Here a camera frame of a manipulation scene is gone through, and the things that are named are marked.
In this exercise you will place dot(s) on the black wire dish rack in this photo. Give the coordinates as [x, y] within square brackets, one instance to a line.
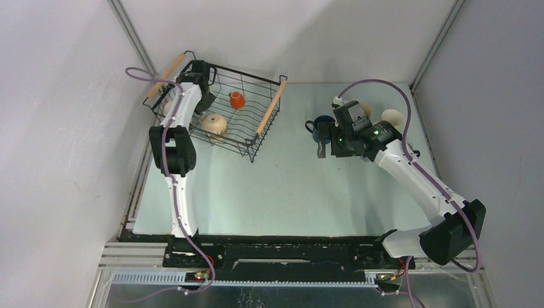
[242, 123]

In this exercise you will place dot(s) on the right wooden rack handle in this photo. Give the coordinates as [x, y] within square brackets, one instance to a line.
[271, 107]

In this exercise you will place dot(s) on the left wooden rack handle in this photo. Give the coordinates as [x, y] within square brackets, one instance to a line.
[166, 76]

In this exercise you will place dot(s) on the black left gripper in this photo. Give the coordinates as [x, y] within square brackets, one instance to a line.
[208, 100]

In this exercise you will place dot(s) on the cream speckled mug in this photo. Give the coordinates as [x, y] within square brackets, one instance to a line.
[215, 126]

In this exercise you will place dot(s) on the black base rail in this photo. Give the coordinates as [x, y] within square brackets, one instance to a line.
[285, 258]

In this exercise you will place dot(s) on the orange cup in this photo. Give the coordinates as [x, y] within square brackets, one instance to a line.
[237, 100]

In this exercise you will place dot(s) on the wooden rack handle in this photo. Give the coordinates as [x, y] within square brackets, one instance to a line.
[271, 107]
[166, 76]

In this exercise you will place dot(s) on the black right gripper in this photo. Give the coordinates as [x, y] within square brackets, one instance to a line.
[335, 151]

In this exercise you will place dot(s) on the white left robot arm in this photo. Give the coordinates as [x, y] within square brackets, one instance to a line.
[174, 153]

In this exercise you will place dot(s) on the grey cable duct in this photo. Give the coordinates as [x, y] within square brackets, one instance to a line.
[163, 278]

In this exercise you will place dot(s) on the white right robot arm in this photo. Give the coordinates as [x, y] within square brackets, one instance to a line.
[455, 223]

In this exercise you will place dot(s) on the dark blue mug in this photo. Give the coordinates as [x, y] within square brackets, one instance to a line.
[312, 125]

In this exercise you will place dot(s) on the white ribbed mug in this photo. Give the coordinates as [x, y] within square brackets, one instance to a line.
[167, 107]

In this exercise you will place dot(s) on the floral painted ceramic mug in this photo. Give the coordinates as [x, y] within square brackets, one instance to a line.
[367, 109]

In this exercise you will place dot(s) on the pale yellow mug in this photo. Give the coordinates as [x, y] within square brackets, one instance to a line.
[394, 117]

